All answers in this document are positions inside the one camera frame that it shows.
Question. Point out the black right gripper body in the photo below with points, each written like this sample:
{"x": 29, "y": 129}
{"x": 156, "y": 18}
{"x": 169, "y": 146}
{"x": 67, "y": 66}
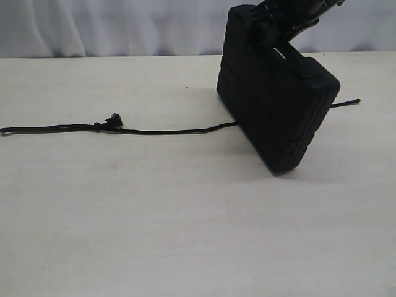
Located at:
{"x": 281, "y": 21}

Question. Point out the black plastic case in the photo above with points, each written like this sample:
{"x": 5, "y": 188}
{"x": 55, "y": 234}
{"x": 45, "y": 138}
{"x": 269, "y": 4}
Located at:
{"x": 278, "y": 96}

